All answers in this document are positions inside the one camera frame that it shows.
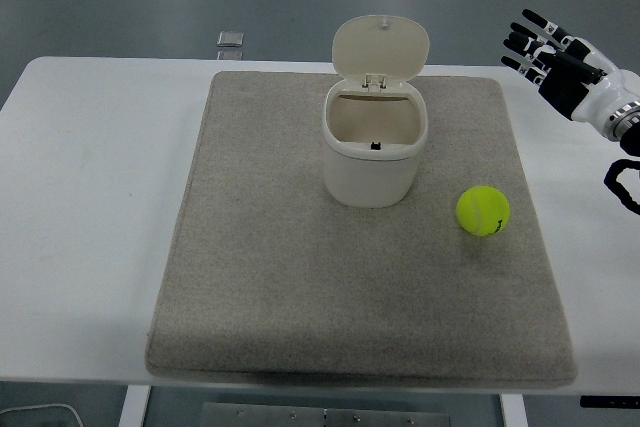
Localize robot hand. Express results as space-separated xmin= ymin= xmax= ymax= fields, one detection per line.
xmin=501 ymin=8 xmax=640 ymax=128

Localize yellow tennis ball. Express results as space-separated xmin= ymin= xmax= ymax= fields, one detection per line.
xmin=455 ymin=185 xmax=512 ymax=237

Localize cream bin with hinged lid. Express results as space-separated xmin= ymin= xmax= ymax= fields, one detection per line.
xmin=321 ymin=15 xmax=431 ymax=209

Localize black table control panel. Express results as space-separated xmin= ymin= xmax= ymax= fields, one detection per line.
xmin=579 ymin=395 xmax=640 ymax=408

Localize beige fabric mat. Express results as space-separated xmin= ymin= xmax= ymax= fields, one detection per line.
xmin=143 ymin=70 xmax=579 ymax=389

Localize white table leg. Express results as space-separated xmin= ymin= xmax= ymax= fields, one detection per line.
xmin=499 ymin=393 xmax=525 ymax=427
xmin=118 ymin=385 xmax=151 ymax=427

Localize grey metal plate with screws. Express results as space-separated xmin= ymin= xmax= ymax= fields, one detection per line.
xmin=199 ymin=401 xmax=451 ymax=427

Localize white cable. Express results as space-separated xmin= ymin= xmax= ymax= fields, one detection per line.
xmin=0 ymin=402 xmax=84 ymax=427

